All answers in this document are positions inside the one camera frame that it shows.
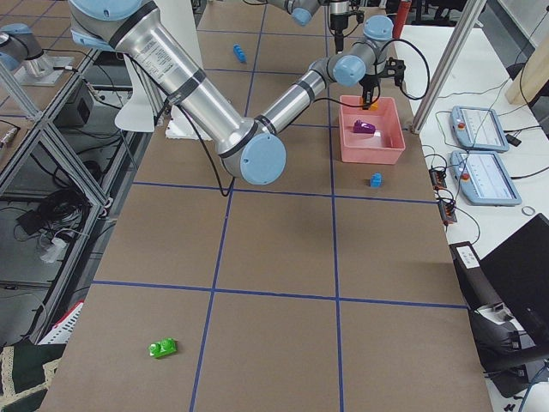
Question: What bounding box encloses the blue teach pendant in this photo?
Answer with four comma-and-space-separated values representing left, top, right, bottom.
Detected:
449, 106, 509, 153
449, 150, 522, 206

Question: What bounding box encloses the aluminium frame post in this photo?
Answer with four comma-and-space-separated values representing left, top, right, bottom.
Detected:
410, 0, 487, 135

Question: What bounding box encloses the long blue block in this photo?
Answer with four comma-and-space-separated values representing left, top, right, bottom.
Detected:
232, 44, 247, 64

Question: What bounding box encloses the purple block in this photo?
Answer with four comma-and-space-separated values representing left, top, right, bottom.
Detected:
353, 119, 377, 135

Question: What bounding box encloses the small circuit board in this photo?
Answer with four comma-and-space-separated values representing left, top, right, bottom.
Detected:
429, 168, 447, 190

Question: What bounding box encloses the far blue teach pendant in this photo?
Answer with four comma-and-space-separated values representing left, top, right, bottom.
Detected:
449, 106, 509, 153

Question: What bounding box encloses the pink plastic box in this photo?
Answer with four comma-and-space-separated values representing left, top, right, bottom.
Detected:
339, 95, 406, 165

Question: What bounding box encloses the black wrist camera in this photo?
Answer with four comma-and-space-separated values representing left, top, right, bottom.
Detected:
381, 57, 406, 88

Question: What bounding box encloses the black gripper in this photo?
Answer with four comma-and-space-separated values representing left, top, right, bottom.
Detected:
360, 75, 378, 110
329, 13, 347, 50

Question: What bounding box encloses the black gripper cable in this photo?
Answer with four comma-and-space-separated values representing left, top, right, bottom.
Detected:
377, 38, 431, 101

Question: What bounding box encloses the white curved sheet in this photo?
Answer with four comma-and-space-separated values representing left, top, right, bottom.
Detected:
115, 56, 154, 132

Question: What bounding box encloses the small blue block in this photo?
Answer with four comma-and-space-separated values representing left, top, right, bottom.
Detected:
370, 173, 383, 188

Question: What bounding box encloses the green block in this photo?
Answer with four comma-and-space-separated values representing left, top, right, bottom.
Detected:
148, 337, 178, 359

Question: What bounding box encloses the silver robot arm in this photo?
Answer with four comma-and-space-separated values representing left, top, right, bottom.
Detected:
69, 1, 394, 185
244, 0, 365, 54

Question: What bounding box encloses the near blue teach pendant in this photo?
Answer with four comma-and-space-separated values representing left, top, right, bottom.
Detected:
449, 150, 522, 206

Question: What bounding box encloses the white pedestal column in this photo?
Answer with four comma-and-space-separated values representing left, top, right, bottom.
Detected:
154, 1, 240, 142

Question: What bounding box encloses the black laptop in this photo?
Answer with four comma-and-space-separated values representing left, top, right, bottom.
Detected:
480, 213, 548, 344

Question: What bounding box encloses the red cylinder bottle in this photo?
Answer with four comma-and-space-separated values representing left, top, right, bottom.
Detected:
392, 0, 412, 39

